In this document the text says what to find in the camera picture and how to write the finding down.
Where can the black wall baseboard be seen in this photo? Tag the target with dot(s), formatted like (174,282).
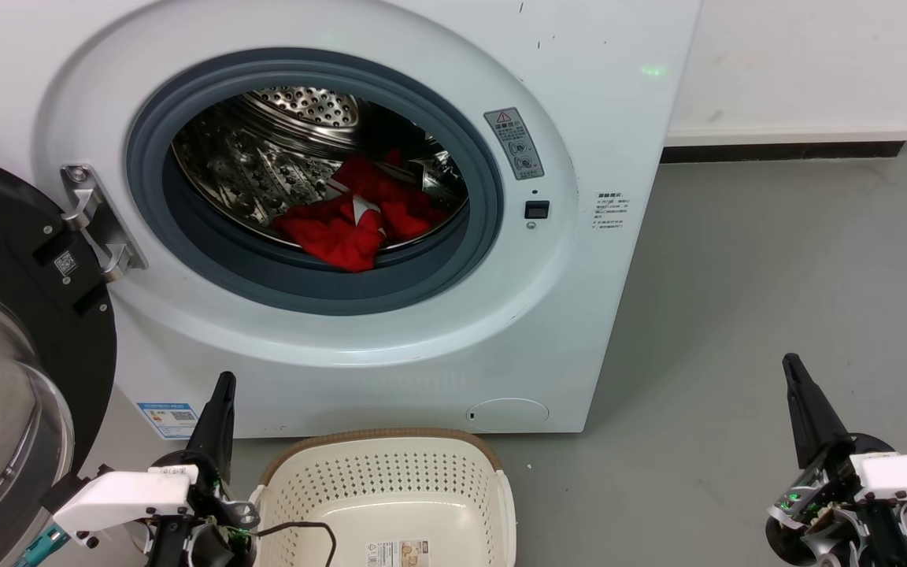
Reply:
(784,151)

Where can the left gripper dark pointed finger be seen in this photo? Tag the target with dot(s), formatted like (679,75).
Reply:
(227,441)
(208,433)

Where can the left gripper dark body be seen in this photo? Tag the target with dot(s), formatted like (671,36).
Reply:
(209,535)

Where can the black door latch socket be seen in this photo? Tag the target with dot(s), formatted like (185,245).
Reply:
(537,209)

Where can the red garment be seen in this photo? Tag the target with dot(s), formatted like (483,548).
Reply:
(335,236)

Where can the blue energy label sticker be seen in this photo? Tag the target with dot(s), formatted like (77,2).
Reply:
(170,420)

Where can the white QR code sticker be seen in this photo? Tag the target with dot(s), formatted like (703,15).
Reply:
(66,263)

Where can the grey rubber door gasket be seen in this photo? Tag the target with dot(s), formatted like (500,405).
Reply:
(453,268)

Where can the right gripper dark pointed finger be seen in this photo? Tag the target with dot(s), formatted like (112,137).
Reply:
(801,425)
(825,425)

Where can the stainless steel washing machine drum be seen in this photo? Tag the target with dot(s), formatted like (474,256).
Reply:
(264,173)

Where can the white front-load washing machine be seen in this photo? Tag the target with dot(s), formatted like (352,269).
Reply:
(579,315)

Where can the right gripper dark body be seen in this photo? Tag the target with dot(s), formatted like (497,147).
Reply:
(831,520)

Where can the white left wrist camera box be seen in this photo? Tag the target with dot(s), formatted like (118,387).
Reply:
(123,496)

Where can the printed product label sticker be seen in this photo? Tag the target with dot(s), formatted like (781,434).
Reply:
(398,551)

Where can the grey warning sticker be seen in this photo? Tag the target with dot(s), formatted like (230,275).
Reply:
(514,143)

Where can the round white filter cover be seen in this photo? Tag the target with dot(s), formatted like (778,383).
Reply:
(509,415)

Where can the cream perforated laundry basket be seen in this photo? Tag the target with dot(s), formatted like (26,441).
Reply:
(390,472)

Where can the teal plastic clip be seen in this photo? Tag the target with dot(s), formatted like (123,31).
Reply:
(40,547)

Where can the silver metal door hinge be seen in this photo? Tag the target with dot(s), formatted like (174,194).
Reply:
(99,220)

